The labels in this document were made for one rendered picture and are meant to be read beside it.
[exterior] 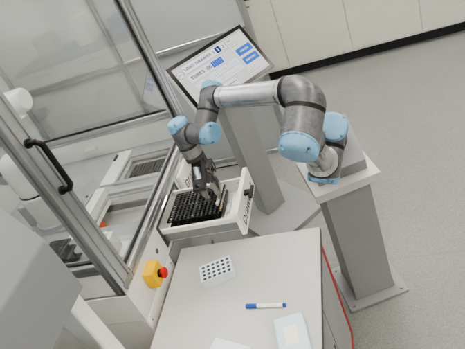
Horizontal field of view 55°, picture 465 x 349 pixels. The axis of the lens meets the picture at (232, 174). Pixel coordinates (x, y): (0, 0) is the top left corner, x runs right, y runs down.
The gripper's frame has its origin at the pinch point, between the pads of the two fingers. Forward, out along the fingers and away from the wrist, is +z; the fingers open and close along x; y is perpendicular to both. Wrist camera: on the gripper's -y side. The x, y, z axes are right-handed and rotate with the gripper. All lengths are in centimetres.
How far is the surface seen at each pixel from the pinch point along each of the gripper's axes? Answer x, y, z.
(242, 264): -7.3, -18.9, 18.1
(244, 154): 14, 89, 39
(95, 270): 27, -43, -14
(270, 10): 8, 295, 22
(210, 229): 3.2, -8.4, 7.8
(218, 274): 0.1, -25.0, 15.0
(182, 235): 15.6, -8.4, 7.8
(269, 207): 14, 90, 84
